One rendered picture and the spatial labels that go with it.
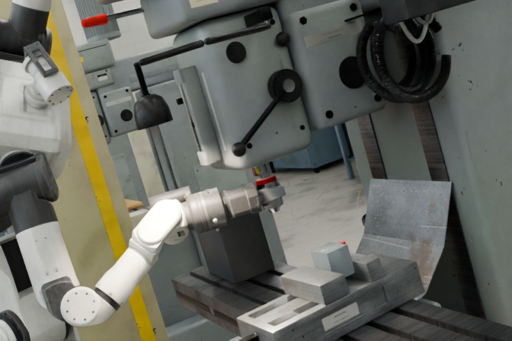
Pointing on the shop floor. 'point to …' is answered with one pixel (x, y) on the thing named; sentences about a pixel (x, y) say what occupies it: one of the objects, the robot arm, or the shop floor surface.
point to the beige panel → (90, 188)
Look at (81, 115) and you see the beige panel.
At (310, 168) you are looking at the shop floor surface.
